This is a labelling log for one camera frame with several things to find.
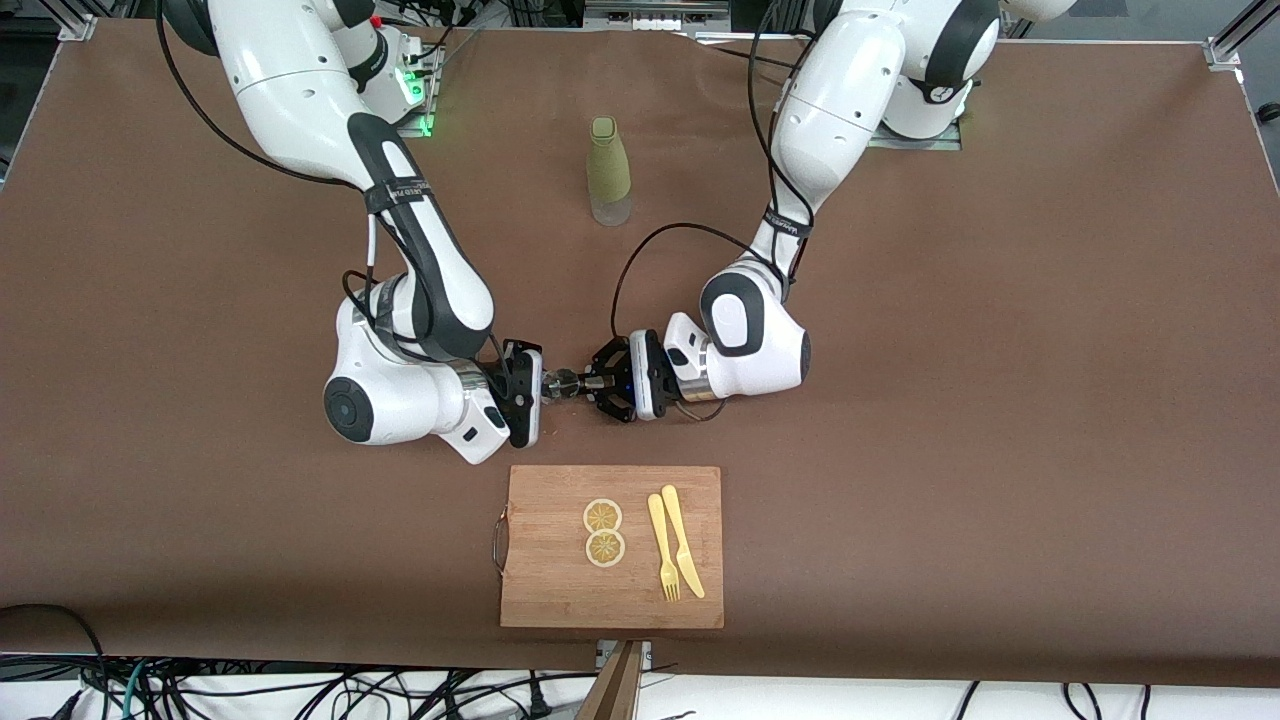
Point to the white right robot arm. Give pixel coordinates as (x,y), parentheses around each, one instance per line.
(290,90)

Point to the green sleeved glass bottle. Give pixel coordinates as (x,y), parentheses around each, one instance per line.
(608,165)

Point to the aluminium corner bracket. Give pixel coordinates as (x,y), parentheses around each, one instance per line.
(78,27)
(1222,55)

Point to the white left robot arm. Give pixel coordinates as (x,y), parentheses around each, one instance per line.
(840,90)

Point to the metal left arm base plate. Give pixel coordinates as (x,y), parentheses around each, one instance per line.
(920,143)

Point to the brown table cover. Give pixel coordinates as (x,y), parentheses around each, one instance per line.
(1000,450)

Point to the steel jigger measuring cup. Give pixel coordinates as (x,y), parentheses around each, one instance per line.
(575,383)

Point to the yellow plastic fork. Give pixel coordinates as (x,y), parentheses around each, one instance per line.
(660,535)

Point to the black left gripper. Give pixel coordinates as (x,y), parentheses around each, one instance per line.
(611,384)

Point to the metal post bracket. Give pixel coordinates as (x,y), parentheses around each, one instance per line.
(645,655)

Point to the yellow plastic knife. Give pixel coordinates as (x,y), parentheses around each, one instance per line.
(678,535)

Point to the lemon slice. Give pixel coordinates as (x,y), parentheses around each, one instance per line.
(605,548)
(602,516)

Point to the wooden camera post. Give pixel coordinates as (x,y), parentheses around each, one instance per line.
(615,695)

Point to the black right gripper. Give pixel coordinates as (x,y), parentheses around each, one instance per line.
(522,385)

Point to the aluminium frame beam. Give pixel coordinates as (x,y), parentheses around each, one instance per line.
(1250,22)

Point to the wooden cutting board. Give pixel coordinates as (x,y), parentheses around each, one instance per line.
(560,590)

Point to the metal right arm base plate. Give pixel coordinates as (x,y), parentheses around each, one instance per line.
(425,125)

